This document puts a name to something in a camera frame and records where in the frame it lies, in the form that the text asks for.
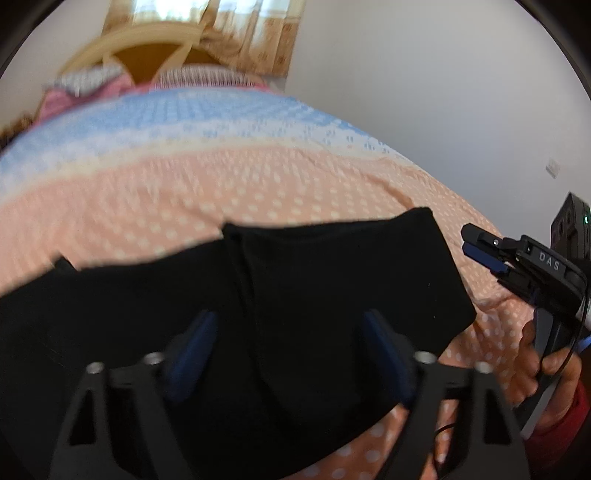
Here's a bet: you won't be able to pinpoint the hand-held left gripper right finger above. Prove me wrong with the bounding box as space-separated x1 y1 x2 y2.
362 308 532 480

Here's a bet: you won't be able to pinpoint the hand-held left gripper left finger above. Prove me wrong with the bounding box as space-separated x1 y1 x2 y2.
48 309 220 480

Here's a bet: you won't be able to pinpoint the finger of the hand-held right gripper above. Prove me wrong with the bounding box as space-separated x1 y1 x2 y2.
462 244 537 304
461 223 522 260

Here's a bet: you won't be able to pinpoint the black pants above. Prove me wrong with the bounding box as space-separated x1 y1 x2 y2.
0 207 477 480

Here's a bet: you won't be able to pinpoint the person's right forearm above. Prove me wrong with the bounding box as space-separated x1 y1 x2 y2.
524 383 591 467

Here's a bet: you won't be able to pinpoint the person's right hand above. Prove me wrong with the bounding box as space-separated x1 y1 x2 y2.
508 316 585 432

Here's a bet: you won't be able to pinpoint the pink and blue dotted blanket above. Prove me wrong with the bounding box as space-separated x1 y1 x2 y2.
0 88 555 480

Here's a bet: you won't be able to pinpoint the striped pillow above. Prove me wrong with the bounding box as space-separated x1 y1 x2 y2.
152 62 269 90

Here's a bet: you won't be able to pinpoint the pink folded quilt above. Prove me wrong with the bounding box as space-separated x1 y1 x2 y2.
39 74 153 121

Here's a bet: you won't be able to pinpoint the grey floral pillow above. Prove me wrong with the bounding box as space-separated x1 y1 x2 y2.
44 65 125 95

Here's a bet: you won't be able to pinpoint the beige floral curtain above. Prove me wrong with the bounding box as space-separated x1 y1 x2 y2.
102 0 308 77

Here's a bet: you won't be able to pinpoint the cream and brown bed headboard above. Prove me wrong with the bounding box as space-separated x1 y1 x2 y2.
60 23 222 88

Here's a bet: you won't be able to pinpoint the black cable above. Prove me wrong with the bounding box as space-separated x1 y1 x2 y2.
531 295 591 416

